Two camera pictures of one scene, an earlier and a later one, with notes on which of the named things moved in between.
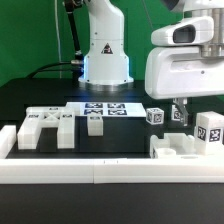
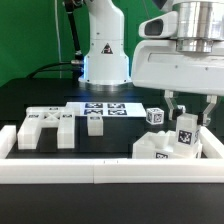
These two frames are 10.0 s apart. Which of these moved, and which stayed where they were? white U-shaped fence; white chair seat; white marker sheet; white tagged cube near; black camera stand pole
Moved: white chair seat
Stayed: black camera stand pole; white U-shaped fence; white marker sheet; white tagged cube near
